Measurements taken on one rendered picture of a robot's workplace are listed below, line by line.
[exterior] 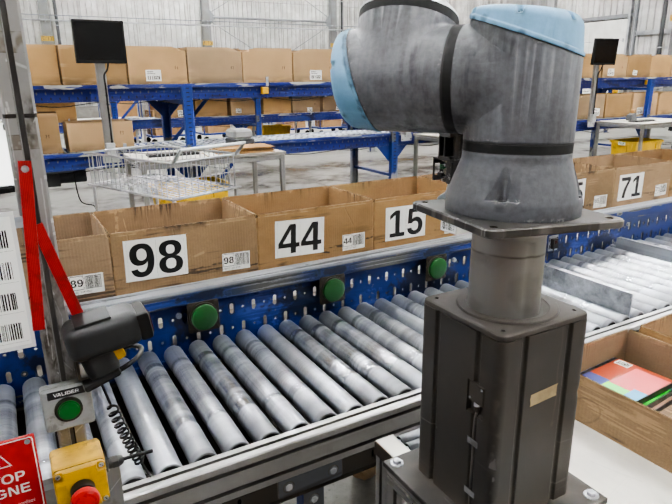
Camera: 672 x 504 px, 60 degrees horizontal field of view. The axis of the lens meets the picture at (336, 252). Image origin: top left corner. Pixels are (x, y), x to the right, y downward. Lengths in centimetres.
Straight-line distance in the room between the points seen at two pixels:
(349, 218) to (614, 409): 92
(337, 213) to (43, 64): 458
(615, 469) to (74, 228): 146
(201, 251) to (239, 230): 12
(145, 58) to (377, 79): 536
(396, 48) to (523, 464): 63
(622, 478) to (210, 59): 568
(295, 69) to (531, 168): 595
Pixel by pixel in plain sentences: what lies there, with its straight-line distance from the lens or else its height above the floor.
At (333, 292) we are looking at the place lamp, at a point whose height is 81.
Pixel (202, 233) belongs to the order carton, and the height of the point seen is 102.
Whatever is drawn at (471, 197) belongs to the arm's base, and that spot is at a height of 125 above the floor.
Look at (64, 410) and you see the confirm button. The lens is 95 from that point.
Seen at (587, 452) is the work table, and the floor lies 75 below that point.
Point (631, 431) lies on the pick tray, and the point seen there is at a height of 79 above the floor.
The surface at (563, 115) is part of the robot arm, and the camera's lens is 82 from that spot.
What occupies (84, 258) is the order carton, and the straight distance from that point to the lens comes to 153.
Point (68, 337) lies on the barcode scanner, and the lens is 88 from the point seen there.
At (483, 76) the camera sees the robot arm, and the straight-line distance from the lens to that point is 80.
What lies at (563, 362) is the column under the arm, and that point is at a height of 101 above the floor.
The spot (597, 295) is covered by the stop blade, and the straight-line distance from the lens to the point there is 193.
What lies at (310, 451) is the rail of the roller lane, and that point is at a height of 71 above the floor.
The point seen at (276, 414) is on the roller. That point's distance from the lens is 126.
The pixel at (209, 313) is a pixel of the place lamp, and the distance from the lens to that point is 156.
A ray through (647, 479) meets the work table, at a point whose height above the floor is 75.
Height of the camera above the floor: 141
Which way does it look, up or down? 17 degrees down
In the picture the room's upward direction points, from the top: 1 degrees counter-clockwise
